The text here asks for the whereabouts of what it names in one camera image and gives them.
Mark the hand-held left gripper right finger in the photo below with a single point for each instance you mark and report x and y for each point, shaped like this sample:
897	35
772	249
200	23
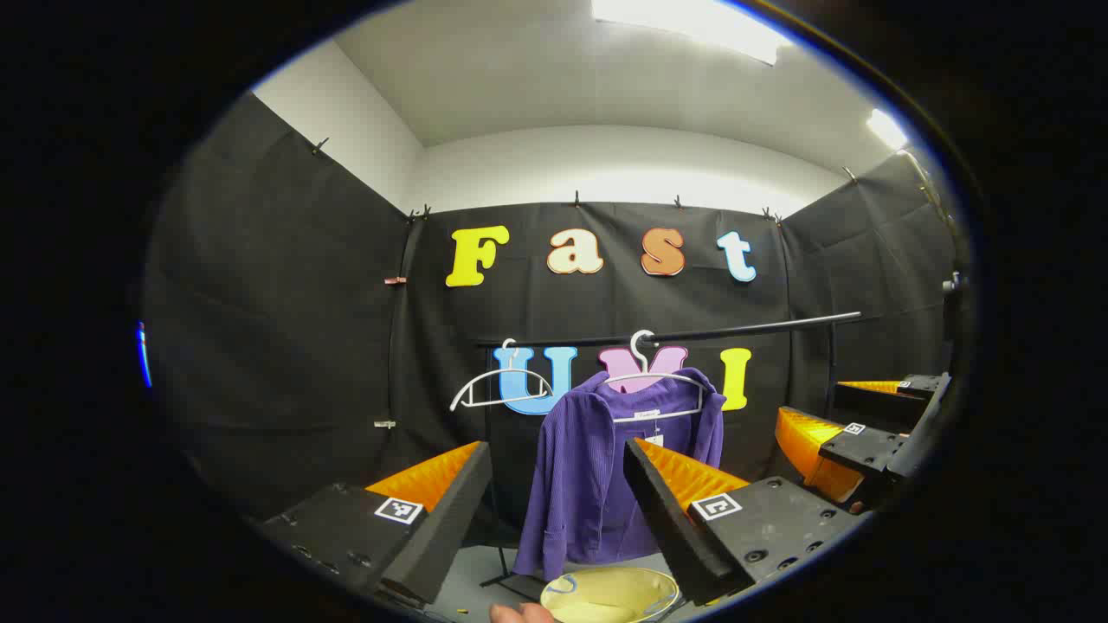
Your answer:
666	528

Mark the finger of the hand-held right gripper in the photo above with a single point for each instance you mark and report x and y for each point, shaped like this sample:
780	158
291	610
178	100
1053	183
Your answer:
866	450
874	402

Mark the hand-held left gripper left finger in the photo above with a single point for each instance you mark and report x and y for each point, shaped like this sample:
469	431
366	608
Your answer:
450	528

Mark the yellow laundry hamper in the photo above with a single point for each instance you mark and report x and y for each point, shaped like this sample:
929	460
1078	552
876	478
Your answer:
606	601

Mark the purple ribbed shirt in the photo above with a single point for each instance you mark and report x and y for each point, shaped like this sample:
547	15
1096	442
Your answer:
580	484

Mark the white plastic hanger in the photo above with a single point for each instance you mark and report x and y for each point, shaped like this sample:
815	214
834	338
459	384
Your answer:
640	350
485	381

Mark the black backdrop cloth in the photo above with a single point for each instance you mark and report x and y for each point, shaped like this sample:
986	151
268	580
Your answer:
294	346

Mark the small ceiling light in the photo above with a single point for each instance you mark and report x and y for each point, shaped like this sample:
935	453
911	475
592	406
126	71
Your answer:
887	130

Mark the large ceiling light panel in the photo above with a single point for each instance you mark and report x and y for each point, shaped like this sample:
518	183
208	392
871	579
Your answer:
692	22

